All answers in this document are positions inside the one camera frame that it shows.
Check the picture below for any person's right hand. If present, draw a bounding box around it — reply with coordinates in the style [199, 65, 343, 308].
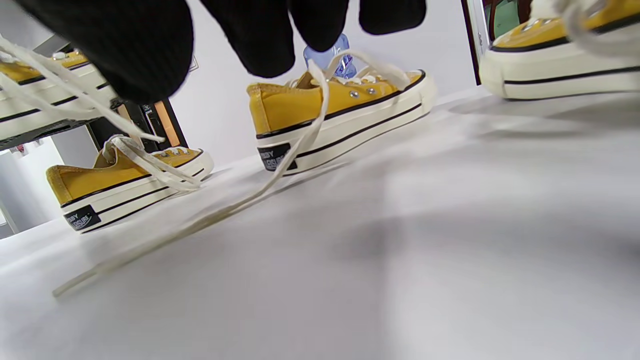
[15, 0, 428, 104]

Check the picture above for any yellow shoe with white laces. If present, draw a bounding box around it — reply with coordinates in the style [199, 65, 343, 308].
[46, 134, 215, 234]
[51, 49, 437, 298]
[478, 0, 640, 102]
[0, 35, 168, 147]

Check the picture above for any dark framed window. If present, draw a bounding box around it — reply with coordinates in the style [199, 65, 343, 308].
[85, 97, 189, 153]

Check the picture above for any glass door wall cabinet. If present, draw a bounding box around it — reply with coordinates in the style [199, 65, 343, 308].
[461, 0, 533, 87]

